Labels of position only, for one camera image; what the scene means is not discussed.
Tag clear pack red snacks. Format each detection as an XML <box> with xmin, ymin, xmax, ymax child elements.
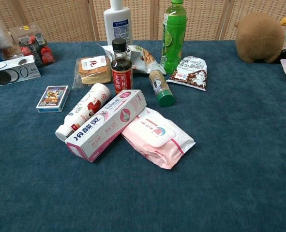
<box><xmin>9</xmin><ymin>22</ymin><xmax>56</xmax><ymax>68</ymax></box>

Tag spice shaker green cap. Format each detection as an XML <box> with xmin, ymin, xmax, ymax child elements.
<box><xmin>148</xmin><ymin>69</ymin><xmax>176</xmax><ymax>108</ymax></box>

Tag brown plush toy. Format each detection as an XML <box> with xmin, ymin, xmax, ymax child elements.
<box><xmin>234</xmin><ymin>11</ymin><xmax>286</xmax><ymax>64</ymax></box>

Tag woven folding screen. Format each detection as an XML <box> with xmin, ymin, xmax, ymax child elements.
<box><xmin>0</xmin><ymin>0</ymin><xmax>286</xmax><ymax>43</ymax></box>

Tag oreo cookie box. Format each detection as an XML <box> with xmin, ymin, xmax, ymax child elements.
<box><xmin>0</xmin><ymin>55</ymin><xmax>42</xmax><ymax>90</ymax></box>

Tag green tea plastic bottle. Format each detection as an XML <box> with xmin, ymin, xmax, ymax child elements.
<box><xmin>160</xmin><ymin>0</ymin><xmax>188</xmax><ymax>75</ymax></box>

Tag white pink toothpaste box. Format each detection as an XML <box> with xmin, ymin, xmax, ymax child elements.
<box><xmin>65</xmin><ymin>89</ymin><xmax>148</xmax><ymax>163</ymax></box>

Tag pink wet wipes pack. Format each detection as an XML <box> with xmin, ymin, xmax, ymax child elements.
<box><xmin>121</xmin><ymin>106</ymin><xmax>196</xmax><ymax>170</ymax></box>

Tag blue table cloth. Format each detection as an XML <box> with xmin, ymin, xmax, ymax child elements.
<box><xmin>0</xmin><ymin>40</ymin><xmax>286</xmax><ymax>232</ymax></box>

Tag playing card box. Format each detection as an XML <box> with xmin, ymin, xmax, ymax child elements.
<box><xmin>36</xmin><ymin>85</ymin><xmax>71</xmax><ymax>114</ymax></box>

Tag wrapped sandwich bread pack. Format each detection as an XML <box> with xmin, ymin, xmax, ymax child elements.
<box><xmin>72</xmin><ymin>55</ymin><xmax>113</xmax><ymax>89</ymax></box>

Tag white lotion bottle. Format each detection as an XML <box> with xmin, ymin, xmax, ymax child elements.
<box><xmin>103</xmin><ymin>0</ymin><xmax>134</xmax><ymax>46</ymax></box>

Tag brown white coffee candy bag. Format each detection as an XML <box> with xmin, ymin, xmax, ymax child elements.
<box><xmin>166</xmin><ymin>56</ymin><xmax>208</xmax><ymax>92</ymax></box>

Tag dark vinegar bottle red label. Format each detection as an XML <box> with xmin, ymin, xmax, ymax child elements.
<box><xmin>111</xmin><ymin>38</ymin><xmax>134</xmax><ymax>95</ymax></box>

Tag white milk drink bottle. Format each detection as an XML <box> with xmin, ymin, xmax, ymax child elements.
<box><xmin>55</xmin><ymin>83</ymin><xmax>112</xmax><ymax>142</ymax></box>

